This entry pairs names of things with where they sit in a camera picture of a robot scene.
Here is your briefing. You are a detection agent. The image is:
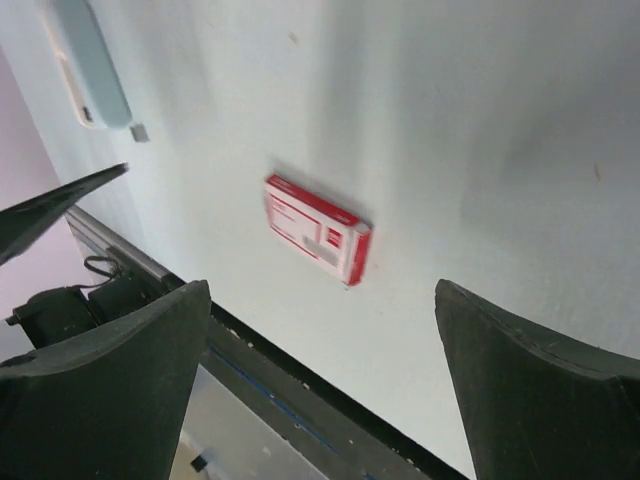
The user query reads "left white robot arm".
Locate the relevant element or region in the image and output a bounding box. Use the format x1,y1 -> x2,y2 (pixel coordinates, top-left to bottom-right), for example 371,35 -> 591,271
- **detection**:
1,163 -> 167,349

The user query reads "red white staple box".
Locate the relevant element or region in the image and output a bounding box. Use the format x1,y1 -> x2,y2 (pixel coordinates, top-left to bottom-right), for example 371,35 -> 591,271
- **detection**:
264,173 -> 373,287

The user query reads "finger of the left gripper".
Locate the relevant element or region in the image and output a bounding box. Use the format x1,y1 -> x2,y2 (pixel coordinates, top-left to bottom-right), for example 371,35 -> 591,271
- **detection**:
1,163 -> 129,265

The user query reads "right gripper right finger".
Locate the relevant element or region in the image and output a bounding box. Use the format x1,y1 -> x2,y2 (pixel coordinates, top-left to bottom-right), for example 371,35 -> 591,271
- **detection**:
435,279 -> 639,479

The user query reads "front aluminium rail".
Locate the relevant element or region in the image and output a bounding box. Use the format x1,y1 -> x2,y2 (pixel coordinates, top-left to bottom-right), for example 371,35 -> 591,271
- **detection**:
65,206 -> 185,293

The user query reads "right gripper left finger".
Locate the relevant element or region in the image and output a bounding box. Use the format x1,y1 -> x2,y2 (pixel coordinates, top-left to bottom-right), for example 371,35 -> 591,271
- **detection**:
1,280 -> 211,479

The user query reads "small staple strip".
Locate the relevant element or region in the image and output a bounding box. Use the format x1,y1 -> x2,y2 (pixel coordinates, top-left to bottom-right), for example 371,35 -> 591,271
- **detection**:
130,123 -> 150,143

